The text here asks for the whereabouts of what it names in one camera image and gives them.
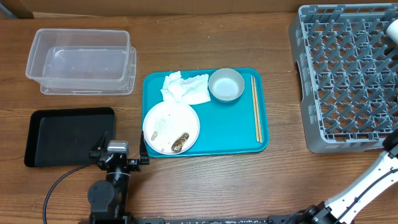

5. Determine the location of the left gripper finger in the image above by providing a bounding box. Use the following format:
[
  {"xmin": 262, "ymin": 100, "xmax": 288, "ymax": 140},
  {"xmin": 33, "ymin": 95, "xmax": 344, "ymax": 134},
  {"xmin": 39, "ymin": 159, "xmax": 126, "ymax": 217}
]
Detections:
[
  {"xmin": 139, "ymin": 132, "xmax": 150, "ymax": 165},
  {"xmin": 93, "ymin": 131, "xmax": 108, "ymax": 152}
]

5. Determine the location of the white paper napkin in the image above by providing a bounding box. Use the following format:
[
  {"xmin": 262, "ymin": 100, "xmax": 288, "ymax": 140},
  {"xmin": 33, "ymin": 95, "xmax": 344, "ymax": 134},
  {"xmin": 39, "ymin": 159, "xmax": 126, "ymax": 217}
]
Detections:
[{"xmin": 160, "ymin": 71, "xmax": 211, "ymax": 105}]

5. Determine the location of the grey shallow bowl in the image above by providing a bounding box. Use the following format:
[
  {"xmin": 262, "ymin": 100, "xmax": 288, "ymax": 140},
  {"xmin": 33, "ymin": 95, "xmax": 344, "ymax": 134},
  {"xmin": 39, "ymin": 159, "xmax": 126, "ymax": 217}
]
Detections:
[{"xmin": 208, "ymin": 68, "xmax": 245, "ymax": 102}]

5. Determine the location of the wooden chopstick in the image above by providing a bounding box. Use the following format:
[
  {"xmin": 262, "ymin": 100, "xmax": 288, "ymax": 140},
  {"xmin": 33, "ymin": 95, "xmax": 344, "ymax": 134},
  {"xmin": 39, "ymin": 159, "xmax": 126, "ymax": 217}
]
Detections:
[
  {"xmin": 252, "ymin": 77, "xmax": 263, "ymax": 143},
  {"xmin": 251, "ymin": 76, "xmax": 260, "ymax": 142}
]

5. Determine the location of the white cup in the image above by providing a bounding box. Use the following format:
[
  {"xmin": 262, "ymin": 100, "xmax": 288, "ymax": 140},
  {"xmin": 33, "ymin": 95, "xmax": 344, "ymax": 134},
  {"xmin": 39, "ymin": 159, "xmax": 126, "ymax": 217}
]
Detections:
[{"xmin": 386, "ymin": 20, "xmax": 398, "ymax": 44}]

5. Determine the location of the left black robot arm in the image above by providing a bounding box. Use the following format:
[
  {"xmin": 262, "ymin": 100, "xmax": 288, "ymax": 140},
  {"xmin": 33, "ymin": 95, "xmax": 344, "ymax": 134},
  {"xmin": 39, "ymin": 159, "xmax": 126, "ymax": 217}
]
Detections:
[{"xmin": 88, "ymin": 133, "xmax": 150, "ymax": 223}]

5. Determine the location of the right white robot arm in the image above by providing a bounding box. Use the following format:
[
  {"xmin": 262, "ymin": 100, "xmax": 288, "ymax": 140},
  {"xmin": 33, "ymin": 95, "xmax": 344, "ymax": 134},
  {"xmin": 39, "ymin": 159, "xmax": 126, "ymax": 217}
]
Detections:
[{"xmin": 296, "ymin": 131, "xmax": 397, "ymax": 224}]

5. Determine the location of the grey dishwasher rack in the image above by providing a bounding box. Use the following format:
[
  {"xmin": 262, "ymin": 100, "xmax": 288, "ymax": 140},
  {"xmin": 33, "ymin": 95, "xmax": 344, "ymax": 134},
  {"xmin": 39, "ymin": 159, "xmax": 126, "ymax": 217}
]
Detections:
[{"xmin": 289, "ymin": 3, "xmax": 397, "ymax": 153}]

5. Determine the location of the small tan food scrap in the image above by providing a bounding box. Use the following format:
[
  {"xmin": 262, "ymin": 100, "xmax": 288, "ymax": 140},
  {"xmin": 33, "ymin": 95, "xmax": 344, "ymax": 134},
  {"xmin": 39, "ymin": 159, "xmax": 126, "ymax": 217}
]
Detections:
[{"xmin": 150, "ymin": 131, "xmax": 157, "ymax": 141}]

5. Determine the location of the brown food scrap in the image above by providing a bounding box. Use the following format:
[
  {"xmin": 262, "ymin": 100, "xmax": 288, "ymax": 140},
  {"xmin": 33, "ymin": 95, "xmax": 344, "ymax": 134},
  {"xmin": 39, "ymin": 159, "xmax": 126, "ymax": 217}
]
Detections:
[{"xmin": 171, "ymin": 133, "xmax": 189, "ymax": 153}]

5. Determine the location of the white round plate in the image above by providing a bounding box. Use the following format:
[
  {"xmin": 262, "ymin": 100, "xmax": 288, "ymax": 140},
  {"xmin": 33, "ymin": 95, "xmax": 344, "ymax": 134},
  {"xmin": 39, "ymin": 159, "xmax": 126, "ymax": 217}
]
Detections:
[{"xmin": 142, "ymin": 101, "xmax": 200, "ymax": 156}]

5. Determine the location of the black plastic tray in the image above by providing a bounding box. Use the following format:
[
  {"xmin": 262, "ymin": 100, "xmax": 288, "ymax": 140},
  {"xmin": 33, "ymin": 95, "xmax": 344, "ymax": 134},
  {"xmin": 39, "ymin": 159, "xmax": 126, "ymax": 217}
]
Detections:
[{"xmin": 24, "ymin": 107, "xmax": 115, "ymax": 167}]

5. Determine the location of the clear plastic storage bin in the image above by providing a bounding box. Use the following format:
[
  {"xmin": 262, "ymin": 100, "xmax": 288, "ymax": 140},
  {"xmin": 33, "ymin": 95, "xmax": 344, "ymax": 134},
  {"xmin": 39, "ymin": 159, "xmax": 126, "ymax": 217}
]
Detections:
[{"xmin": 25, "ymin": 29, "xmax": 137, "ymax": 95}]

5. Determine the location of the teal serving tray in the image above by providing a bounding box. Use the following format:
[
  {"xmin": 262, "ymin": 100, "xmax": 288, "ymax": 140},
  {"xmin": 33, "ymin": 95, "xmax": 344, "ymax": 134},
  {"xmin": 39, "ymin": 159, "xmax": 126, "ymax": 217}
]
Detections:
[{"xmin": 142, "ymin": 68, "xmax": 270, "ymax": 158}]

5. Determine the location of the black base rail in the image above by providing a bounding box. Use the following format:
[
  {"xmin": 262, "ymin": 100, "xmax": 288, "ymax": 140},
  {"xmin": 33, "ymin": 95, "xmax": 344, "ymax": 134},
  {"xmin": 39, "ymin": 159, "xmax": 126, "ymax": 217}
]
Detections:
[{"xmin": 79, "ymin": 215, "xmax": 299, "ymax": 224}]

